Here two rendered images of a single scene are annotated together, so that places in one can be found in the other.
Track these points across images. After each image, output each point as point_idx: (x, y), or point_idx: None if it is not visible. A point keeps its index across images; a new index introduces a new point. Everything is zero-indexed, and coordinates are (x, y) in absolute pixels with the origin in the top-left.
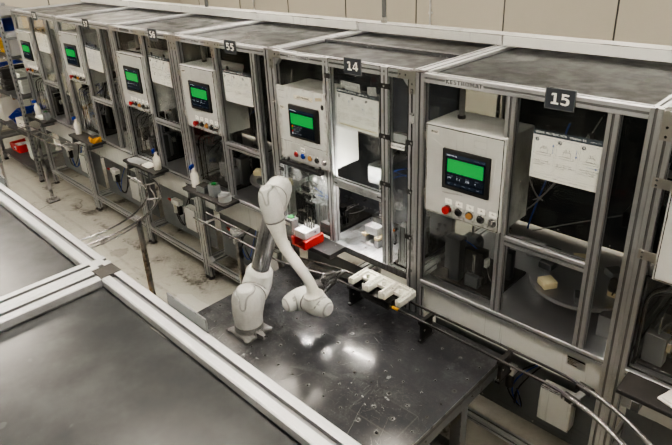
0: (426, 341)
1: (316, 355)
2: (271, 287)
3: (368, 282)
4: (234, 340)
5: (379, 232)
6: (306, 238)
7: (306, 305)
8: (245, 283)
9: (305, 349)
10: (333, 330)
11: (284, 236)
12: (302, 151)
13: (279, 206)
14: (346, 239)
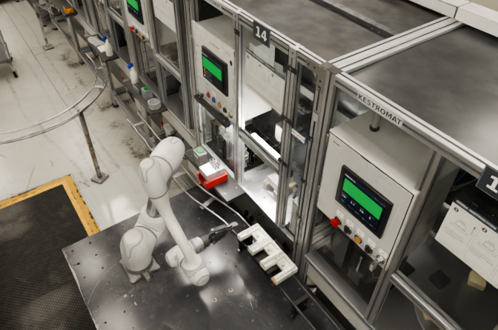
0: (298, 317)
1: (190, 312)
2: (174, 213)
3: (254, 245)
4: (122, 275)
5: None
6: (208, 179)
7: (183, 271)
8: (134, 230)
9: (181, 302)
10: (214, 282)
11: (166, 208)
12: (213, 95)
13: (159, 183)
14: (249, 182)
